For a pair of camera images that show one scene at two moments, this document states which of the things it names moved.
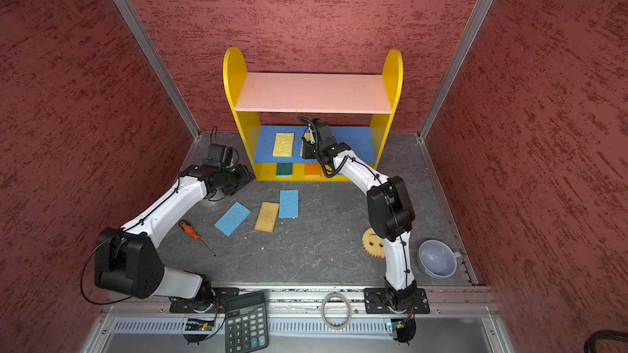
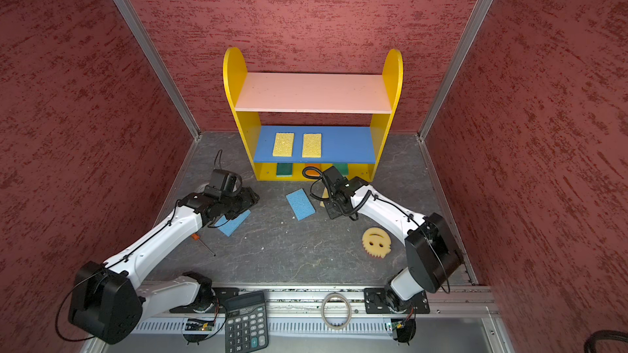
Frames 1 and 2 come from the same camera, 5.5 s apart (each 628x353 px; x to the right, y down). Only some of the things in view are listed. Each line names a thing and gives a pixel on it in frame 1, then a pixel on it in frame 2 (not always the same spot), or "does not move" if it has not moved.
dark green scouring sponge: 284,169 does not move
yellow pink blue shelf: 271,109 does not move
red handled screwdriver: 194,234 does not move
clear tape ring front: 340,295 does not move
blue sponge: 289,203 to 300,203
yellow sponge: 283,146 does not move
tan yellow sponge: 267,216 to 325,195
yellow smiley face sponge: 373,243 does not move
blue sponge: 232,218 does not move
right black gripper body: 314,150 to 334,209
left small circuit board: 195,324 does not move
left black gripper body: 235,179 to 238,203
